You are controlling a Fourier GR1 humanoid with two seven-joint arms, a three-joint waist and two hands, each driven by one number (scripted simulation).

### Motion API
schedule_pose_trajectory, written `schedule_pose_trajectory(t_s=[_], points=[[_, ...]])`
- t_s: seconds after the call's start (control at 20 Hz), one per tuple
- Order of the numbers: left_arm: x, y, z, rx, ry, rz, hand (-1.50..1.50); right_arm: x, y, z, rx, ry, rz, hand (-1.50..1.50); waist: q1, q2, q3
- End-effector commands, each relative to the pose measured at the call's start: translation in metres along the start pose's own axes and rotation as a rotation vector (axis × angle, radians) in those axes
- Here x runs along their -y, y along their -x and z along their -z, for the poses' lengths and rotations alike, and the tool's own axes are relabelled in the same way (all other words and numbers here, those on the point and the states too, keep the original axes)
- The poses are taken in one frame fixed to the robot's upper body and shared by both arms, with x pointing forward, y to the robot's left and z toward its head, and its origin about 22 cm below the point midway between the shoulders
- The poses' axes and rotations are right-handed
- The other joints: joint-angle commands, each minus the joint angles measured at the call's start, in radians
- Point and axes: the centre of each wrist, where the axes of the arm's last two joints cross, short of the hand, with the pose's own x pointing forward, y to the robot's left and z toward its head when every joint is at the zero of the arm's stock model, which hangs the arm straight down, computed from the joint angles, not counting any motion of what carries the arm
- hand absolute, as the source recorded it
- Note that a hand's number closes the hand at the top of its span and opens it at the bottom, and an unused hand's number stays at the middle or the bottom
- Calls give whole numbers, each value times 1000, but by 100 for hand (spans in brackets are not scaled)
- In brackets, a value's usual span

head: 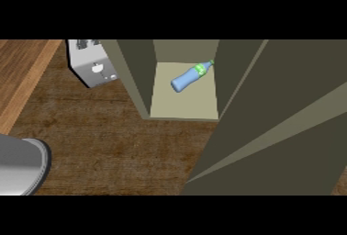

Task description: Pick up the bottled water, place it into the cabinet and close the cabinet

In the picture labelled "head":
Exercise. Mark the blue water bottle green label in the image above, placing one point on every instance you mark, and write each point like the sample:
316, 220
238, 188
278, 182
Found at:
188, 78

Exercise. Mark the dark olive cabinet door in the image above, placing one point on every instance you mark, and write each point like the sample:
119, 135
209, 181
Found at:
280, 128

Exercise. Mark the olive grey open cabinet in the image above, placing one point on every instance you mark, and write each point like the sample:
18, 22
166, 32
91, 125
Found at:
181, 91

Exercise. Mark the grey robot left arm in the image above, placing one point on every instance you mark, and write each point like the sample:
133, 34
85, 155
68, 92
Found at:
18, 166

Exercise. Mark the white toaster appliance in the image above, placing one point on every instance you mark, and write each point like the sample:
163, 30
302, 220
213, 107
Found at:
92, 65

